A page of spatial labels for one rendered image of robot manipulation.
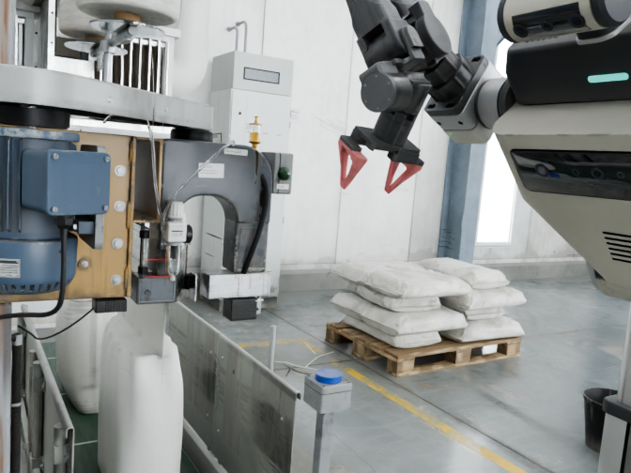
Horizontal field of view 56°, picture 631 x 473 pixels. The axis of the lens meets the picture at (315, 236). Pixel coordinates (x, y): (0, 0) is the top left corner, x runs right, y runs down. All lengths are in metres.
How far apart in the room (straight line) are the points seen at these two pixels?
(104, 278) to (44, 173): 0.37
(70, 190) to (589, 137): 0.73
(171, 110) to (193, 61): 3.30
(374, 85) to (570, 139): 0.29
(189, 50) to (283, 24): 1.67
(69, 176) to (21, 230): 0.12
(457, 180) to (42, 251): 6.35
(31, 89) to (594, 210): 0.84
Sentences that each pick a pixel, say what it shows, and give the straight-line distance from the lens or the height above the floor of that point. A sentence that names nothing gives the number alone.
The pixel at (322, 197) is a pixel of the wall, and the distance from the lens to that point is 6.09.
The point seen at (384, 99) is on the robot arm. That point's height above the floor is 1.41.
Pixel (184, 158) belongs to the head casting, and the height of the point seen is 1.30.
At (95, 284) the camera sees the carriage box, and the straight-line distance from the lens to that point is 1.21.
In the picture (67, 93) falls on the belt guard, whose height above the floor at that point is 1.39.
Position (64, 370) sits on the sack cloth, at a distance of 2.33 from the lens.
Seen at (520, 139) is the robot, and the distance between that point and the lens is 0.99.
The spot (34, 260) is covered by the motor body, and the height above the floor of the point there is 1.14.
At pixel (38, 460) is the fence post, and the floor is 0.44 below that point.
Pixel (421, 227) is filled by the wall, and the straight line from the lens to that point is 6.93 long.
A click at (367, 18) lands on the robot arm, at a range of 0.98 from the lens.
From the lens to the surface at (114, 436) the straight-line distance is 1.66.
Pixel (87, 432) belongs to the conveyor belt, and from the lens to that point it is 2.18.
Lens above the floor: 1.31
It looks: 7 degrees down
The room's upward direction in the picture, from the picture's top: 4 degrees clockwise
